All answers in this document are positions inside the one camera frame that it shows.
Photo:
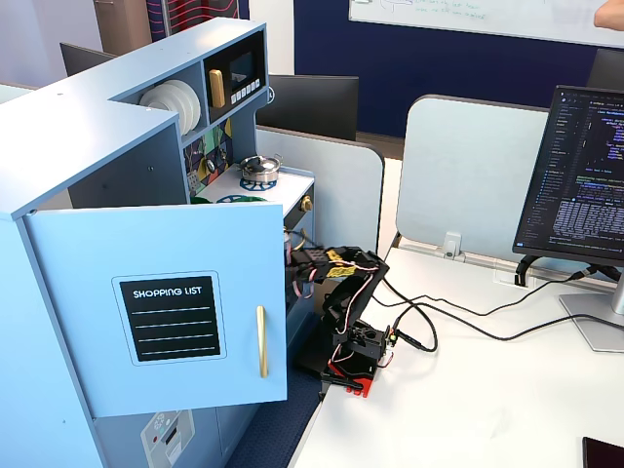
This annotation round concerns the black monitor back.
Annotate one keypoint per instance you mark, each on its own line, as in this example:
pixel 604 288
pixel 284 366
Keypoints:
pixel 609 68
pixel 312 107
pixel 80 61

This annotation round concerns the white toy plate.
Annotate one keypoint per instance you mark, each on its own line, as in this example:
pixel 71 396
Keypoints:
pixel 179 109
pixel 196 109
pixel 153 102

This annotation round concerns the grey desk divider panel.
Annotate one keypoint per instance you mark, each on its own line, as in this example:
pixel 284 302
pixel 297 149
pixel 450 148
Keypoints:
pixel 463 170
pixel 341 195

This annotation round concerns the dark flat device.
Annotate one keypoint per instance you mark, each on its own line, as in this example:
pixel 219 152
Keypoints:
pixel 604 456

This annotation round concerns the monitor showing code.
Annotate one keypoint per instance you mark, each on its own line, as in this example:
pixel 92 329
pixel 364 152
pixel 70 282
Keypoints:
pixel 585 170

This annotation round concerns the blue toy kitchen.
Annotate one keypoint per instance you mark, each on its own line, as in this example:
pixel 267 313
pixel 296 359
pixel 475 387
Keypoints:
pixel 73 122

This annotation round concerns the silver monitor stand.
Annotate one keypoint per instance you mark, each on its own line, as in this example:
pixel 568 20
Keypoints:
pixel 596 317

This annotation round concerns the red robot base mount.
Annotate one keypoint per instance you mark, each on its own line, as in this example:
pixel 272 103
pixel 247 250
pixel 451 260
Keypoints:
pixel 362 383

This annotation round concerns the steel pot lid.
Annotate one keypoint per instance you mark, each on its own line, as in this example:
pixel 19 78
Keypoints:
pixel 259 162

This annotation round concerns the brown wooden door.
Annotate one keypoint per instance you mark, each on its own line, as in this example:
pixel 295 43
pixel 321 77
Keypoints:
pixel 122 24

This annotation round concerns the white divider bracket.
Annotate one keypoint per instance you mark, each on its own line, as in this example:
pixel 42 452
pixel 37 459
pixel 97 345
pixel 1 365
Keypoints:
pixel 452 245

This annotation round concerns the steel toy ladle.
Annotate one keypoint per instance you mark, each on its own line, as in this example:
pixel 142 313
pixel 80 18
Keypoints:
pixel 209 165

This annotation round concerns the gold stove knob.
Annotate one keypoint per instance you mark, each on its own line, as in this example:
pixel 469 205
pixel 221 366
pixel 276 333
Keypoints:
pixel 306 203

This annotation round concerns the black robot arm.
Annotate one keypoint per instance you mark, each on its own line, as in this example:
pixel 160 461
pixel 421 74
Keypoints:
pixel 361 287

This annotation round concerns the steel slotted spatula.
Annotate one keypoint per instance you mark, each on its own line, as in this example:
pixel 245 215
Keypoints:
pixel 193 180

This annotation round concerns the navy panel pink lines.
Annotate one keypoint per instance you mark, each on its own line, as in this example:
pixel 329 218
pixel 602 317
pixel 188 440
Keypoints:
pixel 205 17

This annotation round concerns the steel toy spoon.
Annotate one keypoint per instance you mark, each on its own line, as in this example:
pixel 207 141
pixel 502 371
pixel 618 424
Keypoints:
pixel 222 153

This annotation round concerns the whiteboard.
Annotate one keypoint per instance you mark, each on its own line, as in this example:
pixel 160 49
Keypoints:
pixel 512 19

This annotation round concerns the black toy microwave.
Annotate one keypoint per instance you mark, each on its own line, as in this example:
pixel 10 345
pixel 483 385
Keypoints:
pixel 259 56

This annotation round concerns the blue shopping list cabinet door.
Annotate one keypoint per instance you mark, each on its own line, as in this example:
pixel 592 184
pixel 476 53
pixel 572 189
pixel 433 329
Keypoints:
pixel 73 292

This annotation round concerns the green printed recipient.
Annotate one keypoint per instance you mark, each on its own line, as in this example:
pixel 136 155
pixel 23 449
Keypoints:
pixel 200 200

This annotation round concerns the steel toy pot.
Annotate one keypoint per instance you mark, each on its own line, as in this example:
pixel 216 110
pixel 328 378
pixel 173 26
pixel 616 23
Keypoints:
pixel 261 171

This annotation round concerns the blue spoked trivet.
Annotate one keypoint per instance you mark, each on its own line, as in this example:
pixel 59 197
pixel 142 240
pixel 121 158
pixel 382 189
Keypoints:
pixel 247 185

